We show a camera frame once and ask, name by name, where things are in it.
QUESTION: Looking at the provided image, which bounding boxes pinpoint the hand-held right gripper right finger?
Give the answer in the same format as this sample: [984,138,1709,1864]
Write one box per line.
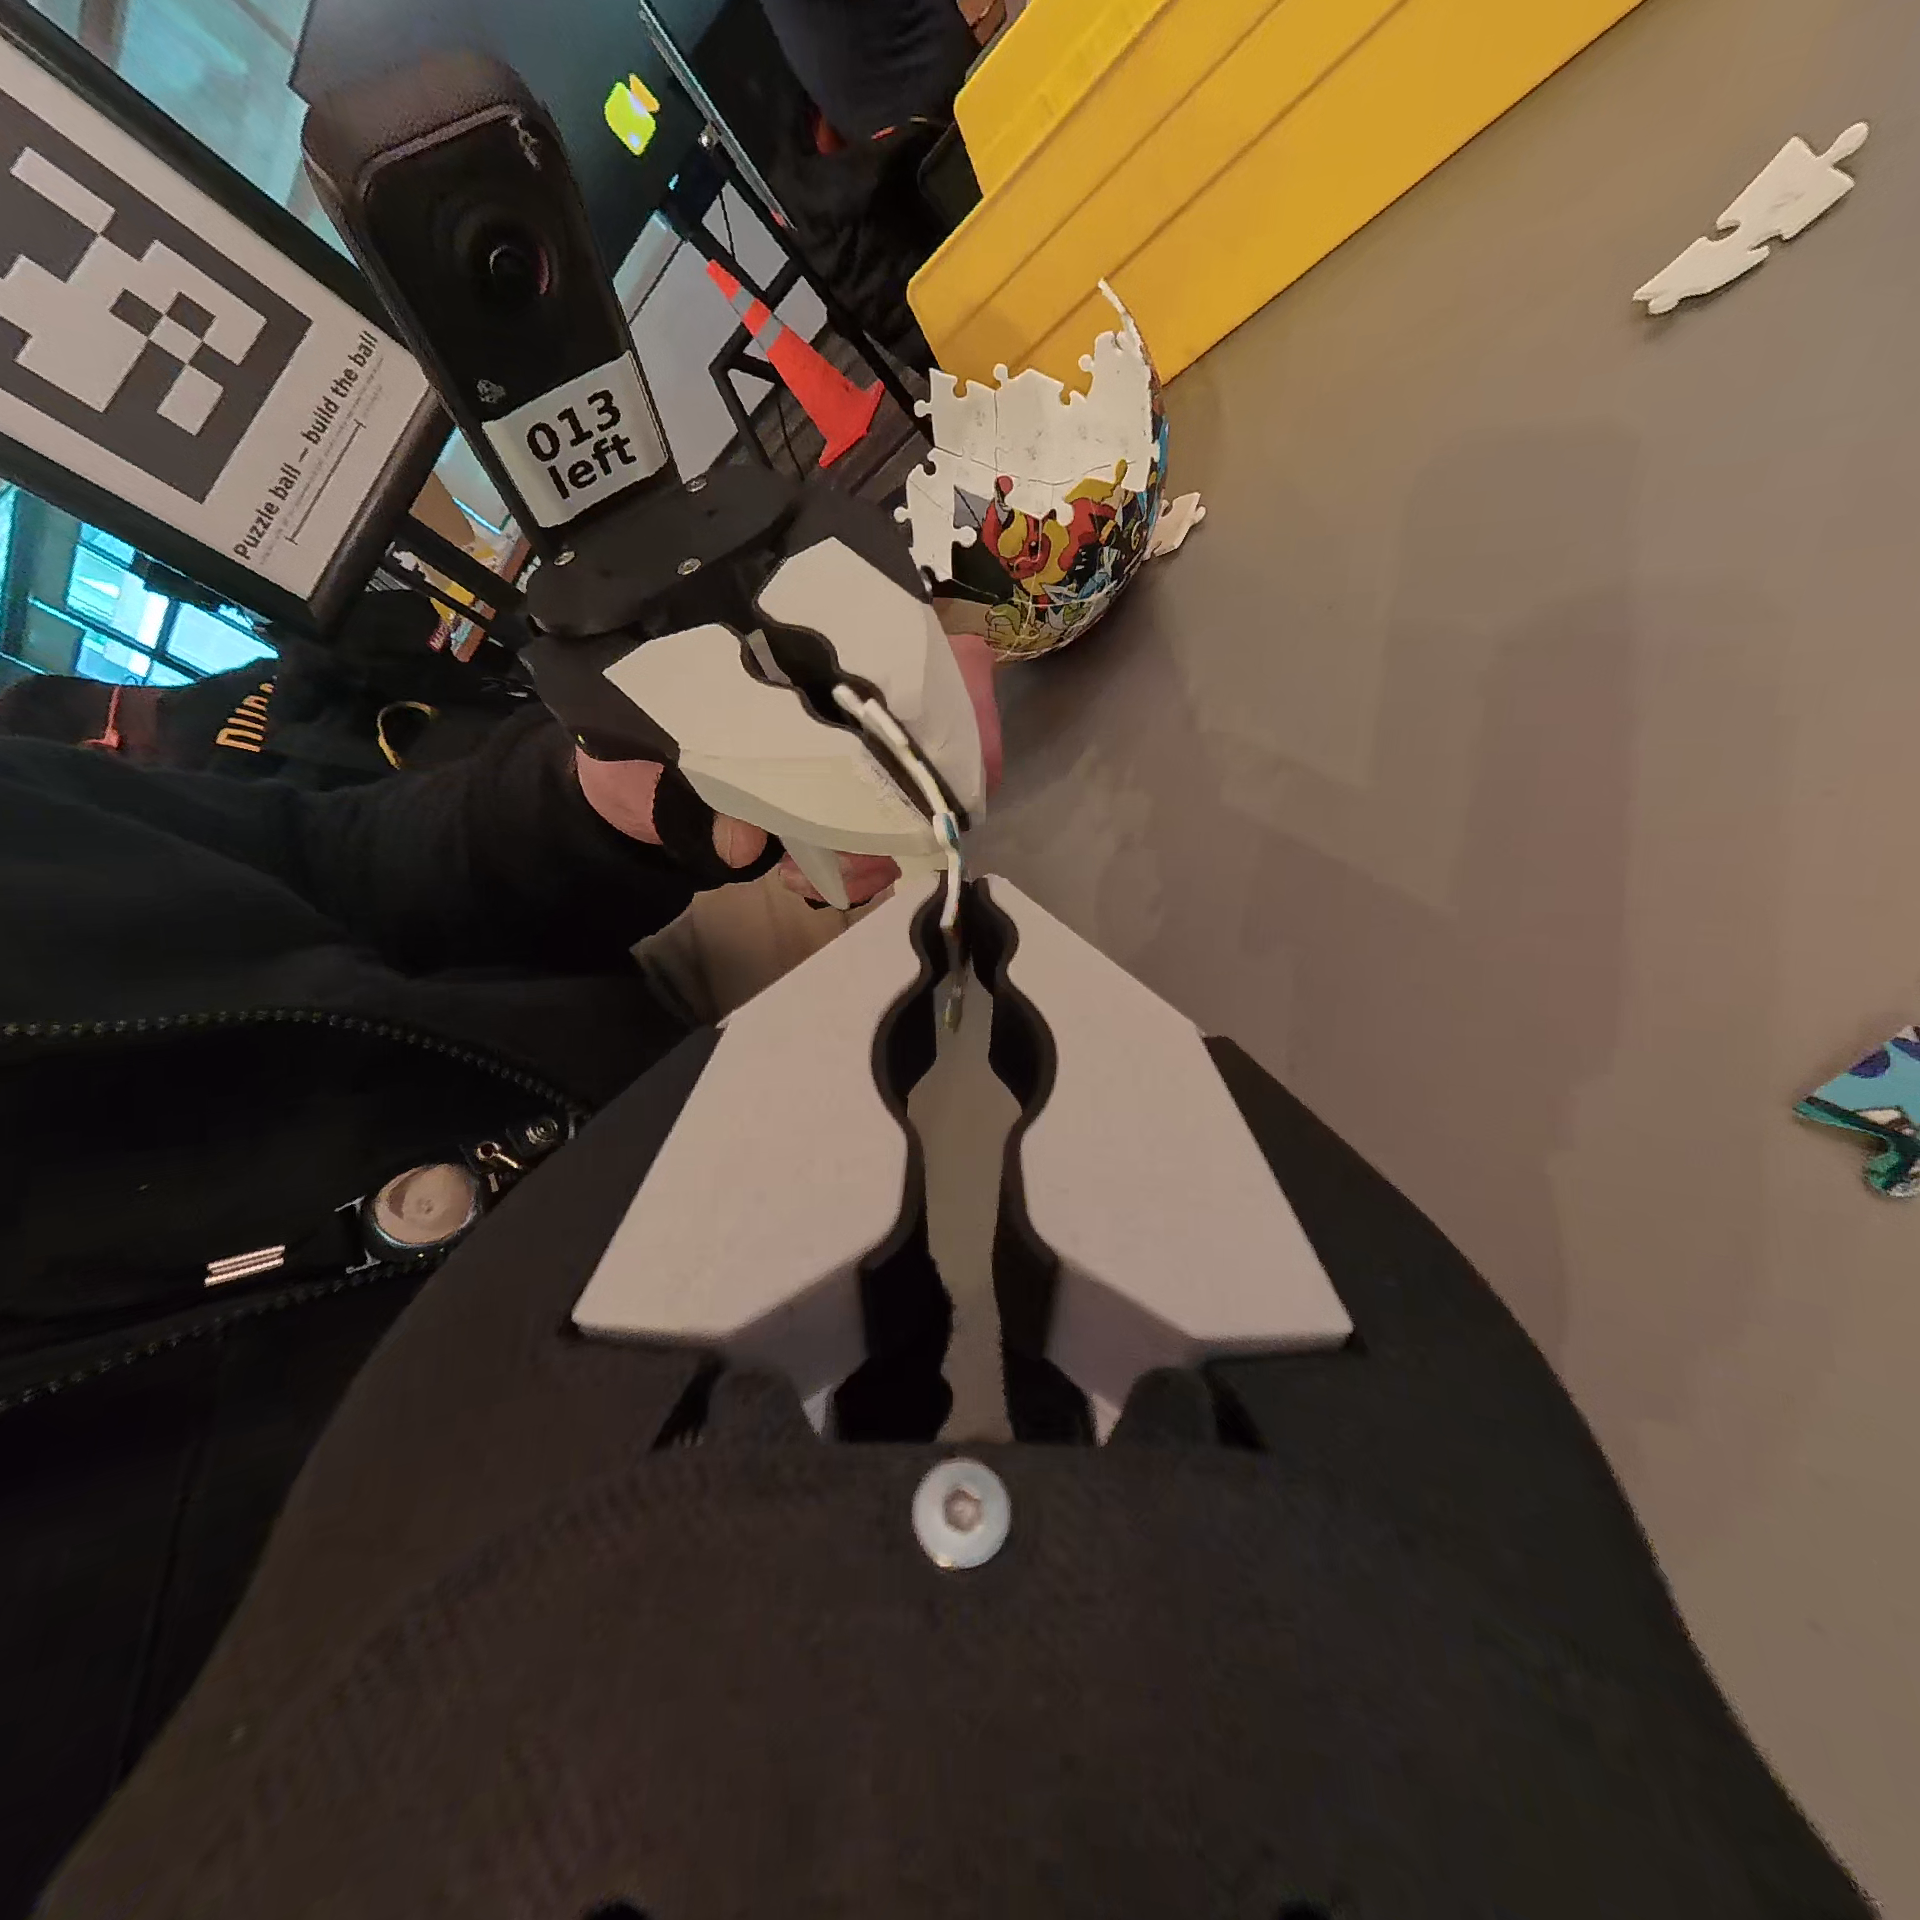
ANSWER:
[966,873,1355,1446]

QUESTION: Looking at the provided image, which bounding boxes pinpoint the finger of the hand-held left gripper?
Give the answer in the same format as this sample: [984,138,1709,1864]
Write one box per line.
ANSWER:
[746,540,995,821]
[603,625,958,864]

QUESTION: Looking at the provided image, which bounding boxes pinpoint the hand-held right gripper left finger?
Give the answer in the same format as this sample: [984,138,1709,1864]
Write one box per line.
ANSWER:
[570,876,940,1427]

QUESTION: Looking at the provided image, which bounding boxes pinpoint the joined white puzzle pieces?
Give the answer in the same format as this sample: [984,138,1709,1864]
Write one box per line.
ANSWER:
[831,681,974,901]

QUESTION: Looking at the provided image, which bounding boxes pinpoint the partly built puzzle ball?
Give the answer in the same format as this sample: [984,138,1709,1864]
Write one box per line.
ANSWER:
[894,275,1172,665]

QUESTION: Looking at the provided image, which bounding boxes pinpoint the person's left forearm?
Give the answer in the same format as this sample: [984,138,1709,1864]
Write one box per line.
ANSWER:
[0,696,707,1037]

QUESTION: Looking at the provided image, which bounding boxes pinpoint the colourful puzzle piece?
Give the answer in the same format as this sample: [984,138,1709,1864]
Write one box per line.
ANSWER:
[1791,1023,1920,1202]

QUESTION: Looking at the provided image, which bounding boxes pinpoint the white loose puzzle piece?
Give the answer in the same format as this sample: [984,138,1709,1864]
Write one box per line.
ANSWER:
[1632,119,1872,317]

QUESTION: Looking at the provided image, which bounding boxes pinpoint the person's left hand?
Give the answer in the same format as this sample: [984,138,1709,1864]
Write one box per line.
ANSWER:
[575,636,1001,911]

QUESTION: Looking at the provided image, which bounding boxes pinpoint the orange traffic cone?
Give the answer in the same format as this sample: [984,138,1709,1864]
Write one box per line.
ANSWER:
[703,258,888,469]

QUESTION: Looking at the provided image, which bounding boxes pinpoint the black framed marker sign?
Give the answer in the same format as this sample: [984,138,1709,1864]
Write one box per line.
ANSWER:
[0,30,455,643]

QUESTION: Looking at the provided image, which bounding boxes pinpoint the round metal badge reel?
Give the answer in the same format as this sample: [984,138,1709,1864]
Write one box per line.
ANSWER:
[364,1152,486,1254]

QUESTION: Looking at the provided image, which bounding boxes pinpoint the dark cloth yellow print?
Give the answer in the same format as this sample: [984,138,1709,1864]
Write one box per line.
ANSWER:
[0,660,533,781]

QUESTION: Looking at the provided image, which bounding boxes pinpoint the large glass window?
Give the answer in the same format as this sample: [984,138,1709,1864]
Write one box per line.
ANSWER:
[0,480,228,684]

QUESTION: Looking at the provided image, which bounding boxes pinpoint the yellow plastic bin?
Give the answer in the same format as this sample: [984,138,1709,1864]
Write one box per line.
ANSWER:
[906,0,1652,395]

